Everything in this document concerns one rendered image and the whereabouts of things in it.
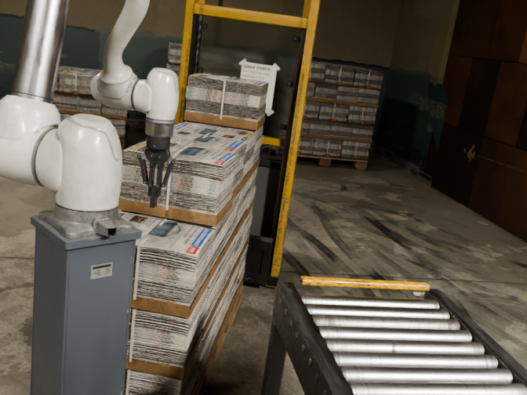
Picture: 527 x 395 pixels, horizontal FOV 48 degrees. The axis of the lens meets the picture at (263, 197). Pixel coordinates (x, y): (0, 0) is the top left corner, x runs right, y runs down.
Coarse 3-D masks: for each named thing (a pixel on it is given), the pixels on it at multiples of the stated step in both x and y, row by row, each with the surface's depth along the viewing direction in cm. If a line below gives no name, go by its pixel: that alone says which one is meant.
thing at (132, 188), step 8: (136, 144) 223; (144, 144) 225; (176, 144) 235; (128, 152) 212; (136, 152) 211; (128, 160) 212; (136, 160) 212; (128, 168) 213; (136, 168) 213; (128, 176) 214; (136, 176) 213; (128, 184) 214; (136, 184) 214; (144, 184) 213; (120, 192) 215; (128, 192) 215; (136, 192) 214; (144, 192) 214; (136, 200) 216; (144, 200) 215
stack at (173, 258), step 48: (240, 192) 273; (144, 240) 193; (192, 240) 199; (240, 240) 301; (144, 288) 192; (192, 288) 190; (144, 336) 196; (192, 336) 202; (144, 384) 201; (192, 384) 222
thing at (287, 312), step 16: (288, 288) 177; (288, 304) 167; (304, 304) 168; (288, 320) 166; (304, 320) 159; (288, 336) 165; (304, 336) 150; (320, 336) 151; (288, 352) 164; (304, 352) 149; (320, 352) 143; (304, 368) 148; (320, 368) 136; (336, 368) 137; (304, 384) 147; (320, 384) 135; (336, 384) 131
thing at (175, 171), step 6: (186, 150) 226; (192, 150) 227; (180, 156) 216; (168, 162) 211; (174, 168) 211; (162, 174) 212; (174, 174) 211; (162, 180) 213; (174, 180) 212; (174, 186) 212; (162, 192) 213; (174, 192) 212; (162, 198) 214; (174, 198) 213; (162, 204) 215; (174, 204) 213
